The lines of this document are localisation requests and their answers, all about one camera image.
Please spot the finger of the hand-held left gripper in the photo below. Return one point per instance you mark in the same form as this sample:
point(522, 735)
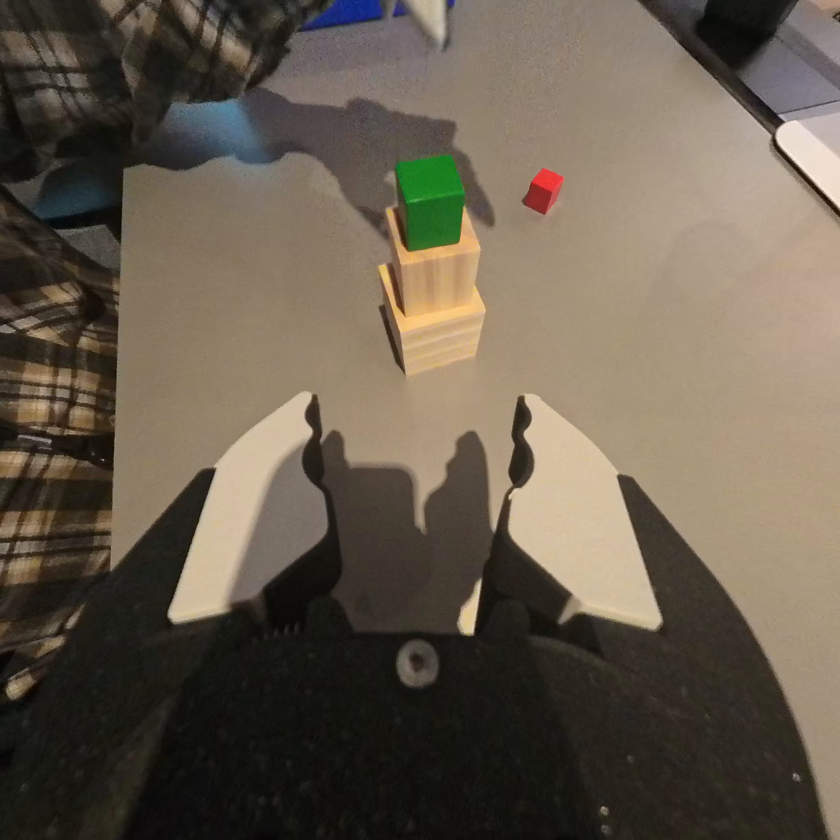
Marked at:
point(430, 16)

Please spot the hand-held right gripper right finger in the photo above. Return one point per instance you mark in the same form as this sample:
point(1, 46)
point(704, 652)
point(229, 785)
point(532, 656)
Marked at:
point(577, 518)

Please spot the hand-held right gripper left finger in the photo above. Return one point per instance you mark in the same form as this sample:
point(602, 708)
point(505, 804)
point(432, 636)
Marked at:
point(256, 518)

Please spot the green wooden cube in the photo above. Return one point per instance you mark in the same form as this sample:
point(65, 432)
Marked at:
point(430, 203)

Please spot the red wooden cube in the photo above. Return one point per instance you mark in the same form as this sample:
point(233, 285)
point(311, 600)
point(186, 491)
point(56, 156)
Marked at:
point(543, 190)

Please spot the large plain wooden cube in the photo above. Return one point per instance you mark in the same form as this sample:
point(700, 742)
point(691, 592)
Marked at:
point(439, 341)

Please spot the medium plain wooden cube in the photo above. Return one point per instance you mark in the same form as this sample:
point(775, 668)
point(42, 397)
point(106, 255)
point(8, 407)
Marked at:
point(436, 279)

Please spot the person's left forearm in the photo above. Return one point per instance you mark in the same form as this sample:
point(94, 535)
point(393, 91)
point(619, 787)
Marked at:
point(131, 65)

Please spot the person's plaid shirt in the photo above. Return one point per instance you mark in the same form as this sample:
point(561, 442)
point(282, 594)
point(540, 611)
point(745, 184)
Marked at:
point(52, 426)

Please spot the dark grey desk panel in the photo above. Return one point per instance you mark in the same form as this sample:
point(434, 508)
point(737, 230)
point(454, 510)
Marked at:
point(781, 79)

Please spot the teal blue object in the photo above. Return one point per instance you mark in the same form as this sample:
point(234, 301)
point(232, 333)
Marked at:
point(79, 193)

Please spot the black stand post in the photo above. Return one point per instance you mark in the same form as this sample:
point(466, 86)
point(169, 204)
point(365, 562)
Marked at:
point(745, 16)

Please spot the white rounded base plate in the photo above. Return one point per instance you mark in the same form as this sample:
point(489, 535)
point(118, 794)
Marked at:
point(814, 164)

